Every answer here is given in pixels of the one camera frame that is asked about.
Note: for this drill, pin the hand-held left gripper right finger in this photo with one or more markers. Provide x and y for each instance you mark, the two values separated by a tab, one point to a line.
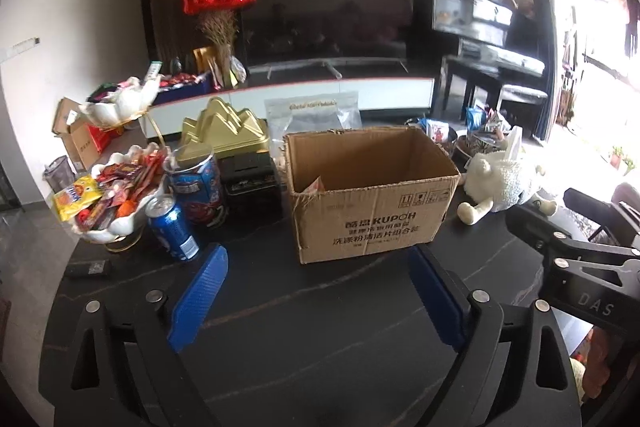
437	292

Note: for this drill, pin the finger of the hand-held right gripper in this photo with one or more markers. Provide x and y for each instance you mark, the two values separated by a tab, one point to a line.
527	222
580	197

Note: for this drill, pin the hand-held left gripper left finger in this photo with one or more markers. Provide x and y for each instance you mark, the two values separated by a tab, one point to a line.
197	292

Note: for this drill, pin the brown cardboard box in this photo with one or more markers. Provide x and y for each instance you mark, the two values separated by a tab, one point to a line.
370	222

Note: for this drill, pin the white snack packet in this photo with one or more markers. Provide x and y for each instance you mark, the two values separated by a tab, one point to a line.
315	187

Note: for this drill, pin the patterned bowl of snacks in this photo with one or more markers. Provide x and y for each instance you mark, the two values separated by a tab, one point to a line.
482	139

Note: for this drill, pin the dark woven basket of snacks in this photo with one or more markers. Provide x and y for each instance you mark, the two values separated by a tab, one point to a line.
435	132

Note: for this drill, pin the white plush sheep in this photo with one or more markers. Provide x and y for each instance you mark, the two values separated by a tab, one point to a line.
505	177

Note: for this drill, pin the small potted plants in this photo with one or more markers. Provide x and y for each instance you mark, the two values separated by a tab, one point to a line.
622	161

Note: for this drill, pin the blue drink can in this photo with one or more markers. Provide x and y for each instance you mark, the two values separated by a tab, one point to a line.
172	232

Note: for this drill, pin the blue snack canister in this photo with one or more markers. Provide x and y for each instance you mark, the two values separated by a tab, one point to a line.
197	192

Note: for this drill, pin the black remote control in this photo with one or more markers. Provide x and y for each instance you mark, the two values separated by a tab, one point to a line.
87	268

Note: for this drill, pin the black square tin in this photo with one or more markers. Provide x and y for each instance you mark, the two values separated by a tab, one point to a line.
250	187

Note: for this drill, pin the padded piano bench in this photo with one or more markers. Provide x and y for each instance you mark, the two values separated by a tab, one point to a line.
522	92

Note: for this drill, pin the heap of red wrapped candies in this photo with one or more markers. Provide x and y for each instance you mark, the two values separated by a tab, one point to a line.
120	197

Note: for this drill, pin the yellow snack packet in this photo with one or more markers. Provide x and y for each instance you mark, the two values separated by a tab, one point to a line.
77	199

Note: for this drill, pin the gold mountain-shaped tin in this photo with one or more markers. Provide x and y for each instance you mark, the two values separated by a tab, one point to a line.
225	132

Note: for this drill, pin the dark curtain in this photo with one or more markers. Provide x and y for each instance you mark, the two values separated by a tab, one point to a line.
537	32

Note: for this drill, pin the black upright piano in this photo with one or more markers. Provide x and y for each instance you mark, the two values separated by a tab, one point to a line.
520	32

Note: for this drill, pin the red carton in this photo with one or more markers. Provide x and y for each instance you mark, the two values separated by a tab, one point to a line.
100	138

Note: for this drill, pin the white television cabinet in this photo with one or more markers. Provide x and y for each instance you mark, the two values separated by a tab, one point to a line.
390	92

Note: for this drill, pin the white tiered shell dish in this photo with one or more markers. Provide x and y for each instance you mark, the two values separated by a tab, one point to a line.
120	109

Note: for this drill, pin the blue tray of red candies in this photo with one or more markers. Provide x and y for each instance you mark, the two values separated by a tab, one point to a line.
182	89

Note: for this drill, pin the brown cardboard carton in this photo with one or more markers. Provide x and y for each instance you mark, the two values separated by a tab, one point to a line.
70	132

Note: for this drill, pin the clear zip bag of pistachios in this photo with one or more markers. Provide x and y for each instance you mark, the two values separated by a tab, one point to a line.
310	117

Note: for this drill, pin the green white stick packet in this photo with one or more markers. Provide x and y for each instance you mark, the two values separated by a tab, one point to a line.
155	72

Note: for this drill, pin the silver foil packet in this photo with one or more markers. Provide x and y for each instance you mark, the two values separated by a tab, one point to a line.
238	69

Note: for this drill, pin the brown paper bag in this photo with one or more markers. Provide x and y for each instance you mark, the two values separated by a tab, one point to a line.
204	61

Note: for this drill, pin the dried flowers in glass vase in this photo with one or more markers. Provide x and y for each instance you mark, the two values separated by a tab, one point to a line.
217	32

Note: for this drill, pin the black flat television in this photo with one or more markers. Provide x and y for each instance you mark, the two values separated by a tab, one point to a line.
325	12

